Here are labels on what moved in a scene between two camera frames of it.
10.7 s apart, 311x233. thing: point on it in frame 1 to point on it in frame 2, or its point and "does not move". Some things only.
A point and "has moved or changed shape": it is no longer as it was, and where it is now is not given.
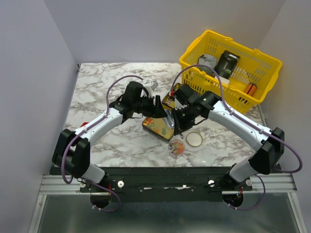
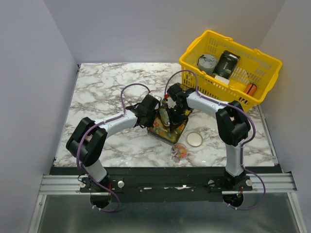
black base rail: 166,184 does not move
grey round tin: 208,60 does not move
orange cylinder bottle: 250,89 does not move
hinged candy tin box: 163,128 has moved or changed shape
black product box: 226,64 does not move
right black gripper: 180,126 to 175,121
